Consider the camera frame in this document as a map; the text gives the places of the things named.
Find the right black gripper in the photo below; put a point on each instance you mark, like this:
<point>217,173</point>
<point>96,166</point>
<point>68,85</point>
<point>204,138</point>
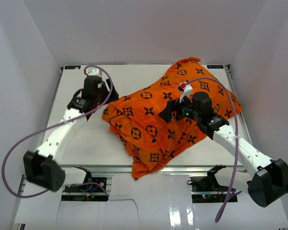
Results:
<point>171,106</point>

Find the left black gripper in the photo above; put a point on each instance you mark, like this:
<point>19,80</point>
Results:
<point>103,87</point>

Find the orange patterned pillowcase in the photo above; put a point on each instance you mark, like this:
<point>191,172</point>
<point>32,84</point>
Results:
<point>152,134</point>

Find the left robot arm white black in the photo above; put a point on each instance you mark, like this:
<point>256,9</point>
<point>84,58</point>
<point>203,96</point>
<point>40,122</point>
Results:
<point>42,165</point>

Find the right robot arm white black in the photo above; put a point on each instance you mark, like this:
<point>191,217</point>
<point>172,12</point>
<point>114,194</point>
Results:
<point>265,179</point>

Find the left blue table label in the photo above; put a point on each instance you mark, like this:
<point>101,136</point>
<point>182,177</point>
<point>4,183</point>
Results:
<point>72,67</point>

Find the blue table label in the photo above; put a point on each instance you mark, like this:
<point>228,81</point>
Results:
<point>72,67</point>
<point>215,66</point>

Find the right blue table label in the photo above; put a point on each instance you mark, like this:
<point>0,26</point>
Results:
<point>215,66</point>

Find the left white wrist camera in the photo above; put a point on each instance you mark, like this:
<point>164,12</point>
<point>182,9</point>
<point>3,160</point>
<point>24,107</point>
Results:
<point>92,72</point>

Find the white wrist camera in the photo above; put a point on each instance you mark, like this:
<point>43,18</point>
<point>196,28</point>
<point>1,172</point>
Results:
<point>92,72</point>
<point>185,88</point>

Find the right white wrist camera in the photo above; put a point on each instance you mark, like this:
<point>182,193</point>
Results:
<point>185,88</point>

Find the aluminium front rail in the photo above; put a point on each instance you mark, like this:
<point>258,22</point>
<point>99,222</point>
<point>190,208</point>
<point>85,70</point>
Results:
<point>128,169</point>

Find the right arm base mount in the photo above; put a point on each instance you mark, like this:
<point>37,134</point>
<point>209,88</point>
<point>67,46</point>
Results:
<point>205,189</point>

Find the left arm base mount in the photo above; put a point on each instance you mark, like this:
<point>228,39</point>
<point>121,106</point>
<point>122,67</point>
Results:
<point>89,185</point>

